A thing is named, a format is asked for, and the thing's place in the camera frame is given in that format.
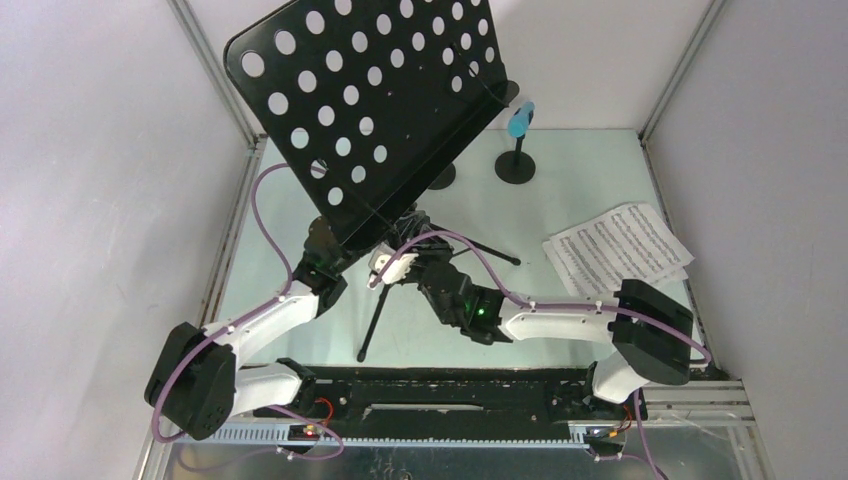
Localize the black music stand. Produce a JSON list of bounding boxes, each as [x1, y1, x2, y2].
[[222, 0, 522, 364]]

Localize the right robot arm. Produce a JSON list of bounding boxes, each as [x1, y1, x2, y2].
[[374, 230, 698, 418]]

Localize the sheet music page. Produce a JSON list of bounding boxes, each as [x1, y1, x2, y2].
[[542, 224, 694, 296], [542, 202, 694, 297]]

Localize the right black microphone stand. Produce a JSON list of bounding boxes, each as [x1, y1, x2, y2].
[[494, 135, 536, 185]]

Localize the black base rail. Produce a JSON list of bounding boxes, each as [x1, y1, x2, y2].
[[289, 366, 645, 444]]

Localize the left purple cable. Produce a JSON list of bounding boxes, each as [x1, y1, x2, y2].
[[150, 162, 346, 462]]

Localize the blue toy microphone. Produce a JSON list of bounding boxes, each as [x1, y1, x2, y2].
[[507, 101, 535, 139]]

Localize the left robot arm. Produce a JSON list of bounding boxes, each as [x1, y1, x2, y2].
[[144, 218, 352, 443]]

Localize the aluminium frame rail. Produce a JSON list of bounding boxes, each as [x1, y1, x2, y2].
[[167, 380, 754, 473]]

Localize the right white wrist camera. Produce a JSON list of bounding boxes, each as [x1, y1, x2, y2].
[[367, 243, 419, 290]]

